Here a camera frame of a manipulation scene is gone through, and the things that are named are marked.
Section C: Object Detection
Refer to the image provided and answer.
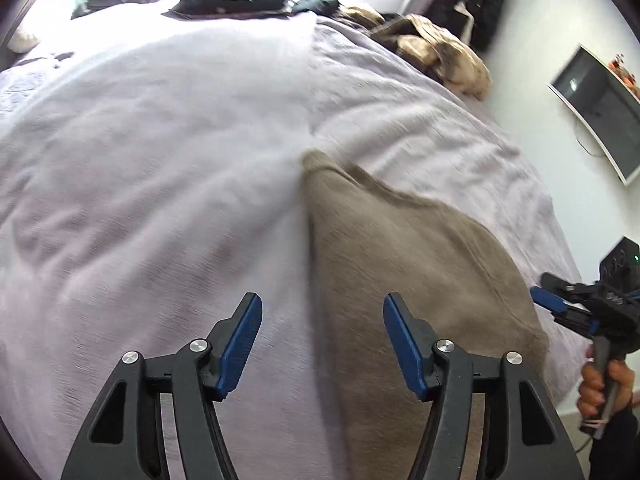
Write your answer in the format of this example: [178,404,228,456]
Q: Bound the brown knit sweater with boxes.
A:
[303,151,549,479]

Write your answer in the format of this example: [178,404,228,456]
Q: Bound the beige striped clothes pile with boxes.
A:
[334,6,492,101]

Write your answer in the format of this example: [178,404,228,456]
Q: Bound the black clothes pile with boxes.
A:
[168,0,341,20]

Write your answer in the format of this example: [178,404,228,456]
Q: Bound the person's right hand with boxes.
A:
[576,358,637,424]

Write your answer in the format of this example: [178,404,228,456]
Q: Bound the lavender bed cover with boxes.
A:
[1,3,579,479]

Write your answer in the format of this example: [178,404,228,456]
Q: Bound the hanging dark coats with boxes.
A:
[425,0,506,52]

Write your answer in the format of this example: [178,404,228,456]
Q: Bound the white round pillow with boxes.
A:
[6,0,76,53]

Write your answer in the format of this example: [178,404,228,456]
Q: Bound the wall mounted television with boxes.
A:
[549,46,639,186]

